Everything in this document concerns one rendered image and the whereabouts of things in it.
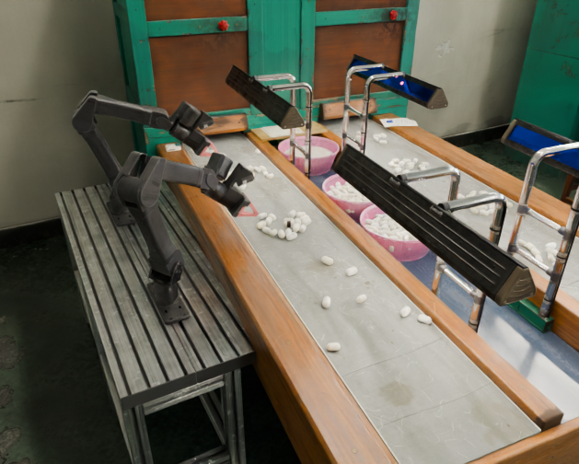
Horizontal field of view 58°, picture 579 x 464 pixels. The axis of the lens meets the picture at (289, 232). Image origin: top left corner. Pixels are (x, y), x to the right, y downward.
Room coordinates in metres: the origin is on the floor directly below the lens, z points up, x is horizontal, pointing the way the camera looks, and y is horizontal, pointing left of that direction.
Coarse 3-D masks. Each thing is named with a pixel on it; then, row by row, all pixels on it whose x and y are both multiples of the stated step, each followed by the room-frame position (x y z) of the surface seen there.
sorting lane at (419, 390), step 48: (240, 144) 2.27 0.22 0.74; (288, 192) 1.76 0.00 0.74; (288, 240) 1.41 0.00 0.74; (336, 240) 1.42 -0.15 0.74; (288, 288) 1.16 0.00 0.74; (336, 288) 1.16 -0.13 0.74; (384, 288) 1.16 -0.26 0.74; (336, 336) 0.97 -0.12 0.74; (384, 336) 0.97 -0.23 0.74; (432, 336) 0.97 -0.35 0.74; (384, 384) 0.81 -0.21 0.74; (432, 384) 0.81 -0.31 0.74; (480, 384) 0.82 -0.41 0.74; (384, 432) 0.69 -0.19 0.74; (432, 432) 0.69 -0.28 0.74; (480, 432) 0.69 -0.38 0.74; (528, 432) 0.69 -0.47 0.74
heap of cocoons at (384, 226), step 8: (376, 216) 1.58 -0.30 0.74; (384, 216) 1.58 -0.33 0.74; (368, 224) 1.54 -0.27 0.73; (376, 224) 1.52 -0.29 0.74; (384, 224) 1.53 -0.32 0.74; (392, 224) 1.52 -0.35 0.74; (376, 232) 1.48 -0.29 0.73; (384, 232) 1.47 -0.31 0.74; (392, 232) 1.47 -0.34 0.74; (400, 232) 1.46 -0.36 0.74; (408, 232) 1.46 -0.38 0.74; (392, 248) 1.38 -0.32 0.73
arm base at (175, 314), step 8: (152, 288) 1.24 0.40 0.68; (160, 288) 1.16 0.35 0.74; (168, 288) 1.16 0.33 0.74; (176, 288) 1.19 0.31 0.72; (152, 296) 1.20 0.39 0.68; (160, 296) 1.16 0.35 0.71; (168, 296) 1.16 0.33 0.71; (176, 296) 1.18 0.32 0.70; (160, 304) 1.16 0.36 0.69; (168, 304) 1.16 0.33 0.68; (176, 304) 1.17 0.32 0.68; (160, 312) 1.13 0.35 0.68; (168, 312) 1.13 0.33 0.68; (176, 312) 1.13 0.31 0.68; (184, 312) 1.13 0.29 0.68; (168, 320) 1.09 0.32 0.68; (176, 320) 1.10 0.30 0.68
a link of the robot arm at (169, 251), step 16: (128, 176) 1.16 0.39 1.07; (128, 192) 1.12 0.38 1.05; (128, 208) 1.14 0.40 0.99; (144, 208) 1.12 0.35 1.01; (144, 224) 1.14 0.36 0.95; (160, 224) 1.17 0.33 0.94; (160, 240) 1.16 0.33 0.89; (160, 256) 1.16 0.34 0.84; (176, 256) 1.20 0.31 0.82; (160, 272) 1.19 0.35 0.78
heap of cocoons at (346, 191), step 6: (330, 186) 1.81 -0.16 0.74; (336, 186) 1.82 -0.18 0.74; (342, 186) 1.81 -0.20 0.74; (348, 186) 1.81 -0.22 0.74; (330, 192) 1.75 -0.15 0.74; (336, 192) 1.76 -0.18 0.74; (342, 192) 1.77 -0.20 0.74; (348, 192) 1.79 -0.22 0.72; (354, 192) 1.76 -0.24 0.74; (342, 198) 1.71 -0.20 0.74; (348, 198) 1.73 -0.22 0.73; (354, 198) 1.71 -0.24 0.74; (360, 198) 1.72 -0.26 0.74; (366, 198) 1.72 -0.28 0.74; (348, 210) 1.64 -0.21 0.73
